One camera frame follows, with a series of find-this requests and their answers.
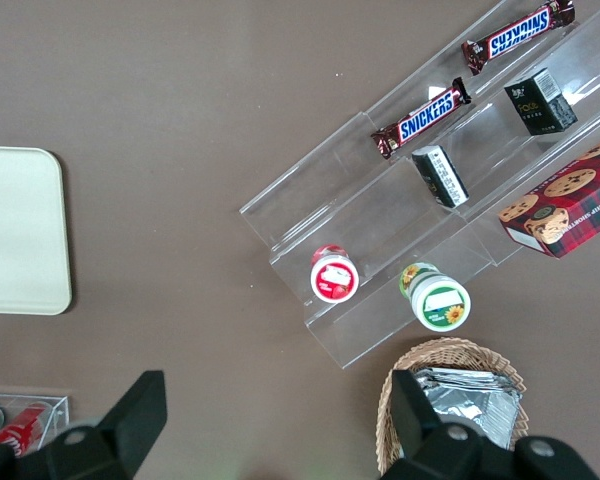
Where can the Snickers chocolate bar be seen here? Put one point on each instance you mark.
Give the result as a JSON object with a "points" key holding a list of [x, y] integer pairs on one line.
{"points": [[520, 32], [422, 117]]}

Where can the red tartan cookie box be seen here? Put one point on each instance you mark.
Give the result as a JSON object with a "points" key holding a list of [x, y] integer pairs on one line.
{"points": [[570, 200]]}

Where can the clear acrylic bottle rack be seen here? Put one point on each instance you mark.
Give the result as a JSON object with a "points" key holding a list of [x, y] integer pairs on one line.
{"points": [[57, 415]]}

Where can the stack of aluminium foil trays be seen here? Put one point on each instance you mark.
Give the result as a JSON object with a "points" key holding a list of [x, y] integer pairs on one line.
{"points": [[480, 405]]}

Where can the beige rectangular tray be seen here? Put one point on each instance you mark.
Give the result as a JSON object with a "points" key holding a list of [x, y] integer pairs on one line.
{"points": [[20, 230]]}

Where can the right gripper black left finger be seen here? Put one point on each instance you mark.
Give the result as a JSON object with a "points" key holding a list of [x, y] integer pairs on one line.
{"points": [[130, 430]]}

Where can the green lid yogurt cup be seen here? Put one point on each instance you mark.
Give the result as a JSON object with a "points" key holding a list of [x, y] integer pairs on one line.
{"points": [[440, 302]]}

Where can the clear acrylic stepped display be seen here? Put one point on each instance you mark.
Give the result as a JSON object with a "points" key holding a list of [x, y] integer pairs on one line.
{"points": [[370, 215]]}

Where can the light tan wicker basket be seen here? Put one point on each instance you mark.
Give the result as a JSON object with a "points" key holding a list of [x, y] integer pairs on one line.
{"points": [[480, 355]]}

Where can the small black carton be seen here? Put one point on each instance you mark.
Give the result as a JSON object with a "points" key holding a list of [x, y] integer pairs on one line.
{"points": [[442, 177], [540, 102]]}

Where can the red lid yogurt cup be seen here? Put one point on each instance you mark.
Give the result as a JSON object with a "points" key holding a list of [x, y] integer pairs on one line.
{"points": [[334, 277]]}

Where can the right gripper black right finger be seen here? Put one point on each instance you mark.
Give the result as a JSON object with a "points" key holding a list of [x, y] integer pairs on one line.
{"points": [[420, 430]]}

